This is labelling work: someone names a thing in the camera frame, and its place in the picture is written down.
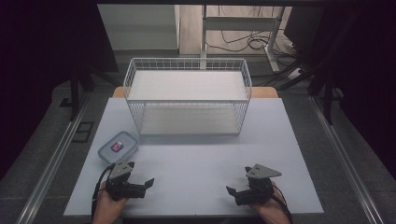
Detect person's left hand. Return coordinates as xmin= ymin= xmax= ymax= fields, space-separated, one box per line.
xmin=92 ymin=181 xmax=129 ymax=224

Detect white wire basket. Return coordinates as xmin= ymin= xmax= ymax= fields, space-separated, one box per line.
xmin=122 ymin=57 xmax=253 ymax=136

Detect black stand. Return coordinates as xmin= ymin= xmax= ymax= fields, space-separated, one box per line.
xmin=68 ymin=60 xmax=120 ymax=123
xmin=306 ymin=59 xmax=345 ymax=126

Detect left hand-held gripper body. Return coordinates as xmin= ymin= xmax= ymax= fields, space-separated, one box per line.
xmin=105 ymin=159 xmax=148 ymax=202

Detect white cabinet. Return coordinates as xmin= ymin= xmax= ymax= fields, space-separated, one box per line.
xmin=97 ymin=4 xmax=181 ymax=51

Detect white metal desk frame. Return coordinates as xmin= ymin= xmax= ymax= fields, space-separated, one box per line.
xmin=200 ymin=4 xmax=287 ymax=74

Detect black rectangular floor frame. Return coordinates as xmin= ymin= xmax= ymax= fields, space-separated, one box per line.
xmin=72 ymin=120 xmax=95 ymax=144

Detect black floor cables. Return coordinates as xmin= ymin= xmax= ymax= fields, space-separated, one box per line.
xmin=205 ymin=5 xmax=302 ymax=68

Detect wooden table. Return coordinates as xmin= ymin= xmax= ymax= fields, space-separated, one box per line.
xmin=111 ymin=86 xmax=280 ymax=99

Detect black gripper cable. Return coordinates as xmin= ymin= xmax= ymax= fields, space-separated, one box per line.
xmin=91 ymin=163 xmax=116 ymax=222
xmin=270 ymin=182 xmax=294 ymax=224

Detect person's right hand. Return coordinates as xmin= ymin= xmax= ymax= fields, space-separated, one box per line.
xmin=248 ymin=186 xmax=292 ymax=224

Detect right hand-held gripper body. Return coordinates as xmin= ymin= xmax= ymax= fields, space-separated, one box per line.
xmin=234 ymin=163 xmax=283 ymax=207

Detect white power strip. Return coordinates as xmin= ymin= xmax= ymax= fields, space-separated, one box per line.
xmin=287 ymin=67 xmax=303 ymax=80

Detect aluminium rail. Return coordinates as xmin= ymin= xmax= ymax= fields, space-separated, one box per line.
xmin=308 ymin=93 xmax=387 ymax=224
xmin=14 ymin=94 xmax=92 ymax=224

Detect clear plastic container blue lid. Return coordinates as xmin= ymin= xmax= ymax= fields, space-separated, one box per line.
xmin=97 ymin=130 xmax=140 ymax=165

